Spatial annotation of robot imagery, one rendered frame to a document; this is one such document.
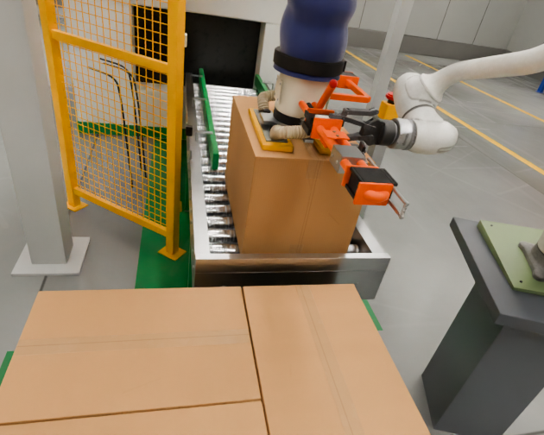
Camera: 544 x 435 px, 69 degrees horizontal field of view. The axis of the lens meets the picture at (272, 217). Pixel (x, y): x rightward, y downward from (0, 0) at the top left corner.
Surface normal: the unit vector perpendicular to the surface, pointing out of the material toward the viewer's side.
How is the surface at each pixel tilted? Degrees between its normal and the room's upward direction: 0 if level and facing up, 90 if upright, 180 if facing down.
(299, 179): 90
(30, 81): 90
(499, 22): 90
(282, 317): 0
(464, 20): 90
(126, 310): 0
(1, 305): 0
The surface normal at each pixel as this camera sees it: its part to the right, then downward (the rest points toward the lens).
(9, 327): 0.15, -0.83
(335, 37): 0.51, 0.32
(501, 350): -0.13, 0.52
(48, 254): 0.19, 0.56
